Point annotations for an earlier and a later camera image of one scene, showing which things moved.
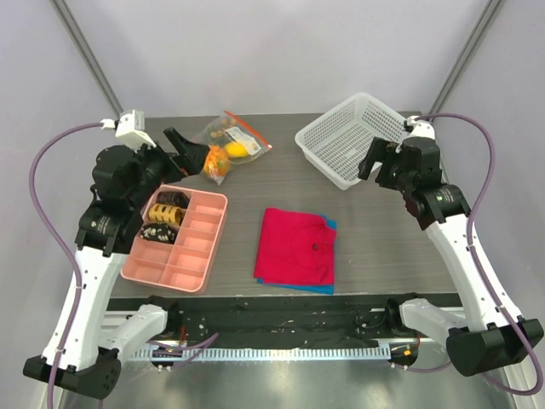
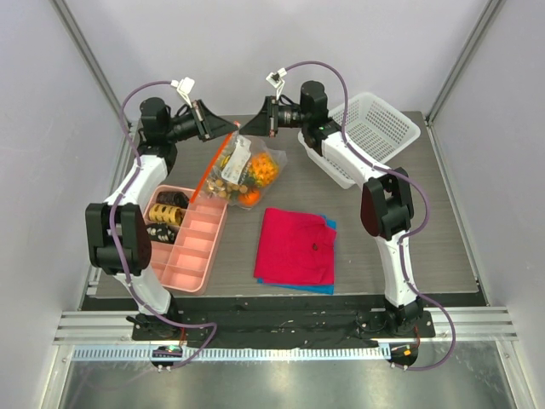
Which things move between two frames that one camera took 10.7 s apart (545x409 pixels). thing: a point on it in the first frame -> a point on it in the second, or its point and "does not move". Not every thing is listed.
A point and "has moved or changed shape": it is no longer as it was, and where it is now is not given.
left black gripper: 192,161 -> 209,126
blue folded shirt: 320,289 does not move
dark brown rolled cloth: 173,198 does not move
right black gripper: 384,161 -> 273,116
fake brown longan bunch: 226,123 has moved or changed shape
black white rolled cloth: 158,232 does not move
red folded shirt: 295,248 does not move
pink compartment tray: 186,265 does not move
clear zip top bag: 230,142 has moved or changed shape
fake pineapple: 217,164 -> 263,170
